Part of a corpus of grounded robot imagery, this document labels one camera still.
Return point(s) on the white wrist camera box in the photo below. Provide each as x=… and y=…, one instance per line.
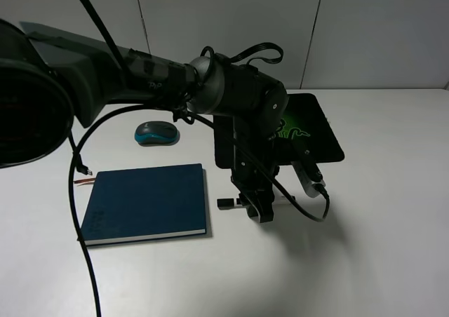
x=310, y=177

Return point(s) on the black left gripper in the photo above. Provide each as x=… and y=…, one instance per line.
x=256, y=191

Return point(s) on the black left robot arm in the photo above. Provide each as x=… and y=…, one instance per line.
x=51, y=78

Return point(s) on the grey and teal computer mouse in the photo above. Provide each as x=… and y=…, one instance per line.
x=156, y=133

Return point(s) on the black green snake mouse pad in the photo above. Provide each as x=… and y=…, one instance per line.
x=303, y=119

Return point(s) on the white marker pen black cap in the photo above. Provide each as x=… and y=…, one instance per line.
x=231, y=203

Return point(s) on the blue hardcover notebook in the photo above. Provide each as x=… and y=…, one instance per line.
x=145, y=204

